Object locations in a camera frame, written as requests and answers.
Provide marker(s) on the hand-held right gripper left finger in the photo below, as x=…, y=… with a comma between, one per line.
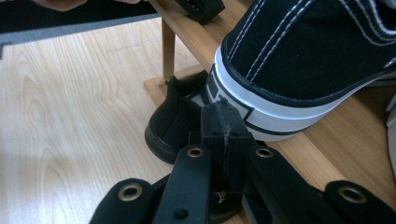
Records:
x=216, y=124

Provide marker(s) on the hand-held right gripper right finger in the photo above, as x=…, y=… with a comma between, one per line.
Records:
x=236, y=133

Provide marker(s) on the black leather shoe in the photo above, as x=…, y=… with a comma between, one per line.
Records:
x=230, y=205
x=174, y=124

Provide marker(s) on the black white canvas sneaker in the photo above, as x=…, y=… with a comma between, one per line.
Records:
x=311, y=62

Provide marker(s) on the wooden three-tier shoe rack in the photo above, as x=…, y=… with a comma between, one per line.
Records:
x=342, y=140

